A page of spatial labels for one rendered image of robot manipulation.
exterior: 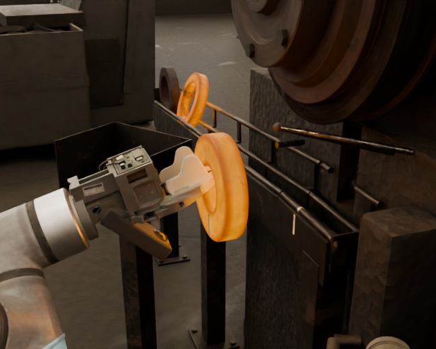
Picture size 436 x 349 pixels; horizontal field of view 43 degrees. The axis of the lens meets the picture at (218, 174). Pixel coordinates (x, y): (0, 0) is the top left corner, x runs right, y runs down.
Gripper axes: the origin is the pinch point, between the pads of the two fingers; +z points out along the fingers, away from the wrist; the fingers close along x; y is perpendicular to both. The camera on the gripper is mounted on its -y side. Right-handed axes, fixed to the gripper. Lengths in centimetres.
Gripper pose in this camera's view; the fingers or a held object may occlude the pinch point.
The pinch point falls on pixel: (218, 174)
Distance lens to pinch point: 79.2
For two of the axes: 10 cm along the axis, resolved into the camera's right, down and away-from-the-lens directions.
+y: -2.6, -8.5, -4.5
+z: 9.1, -3.8, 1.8
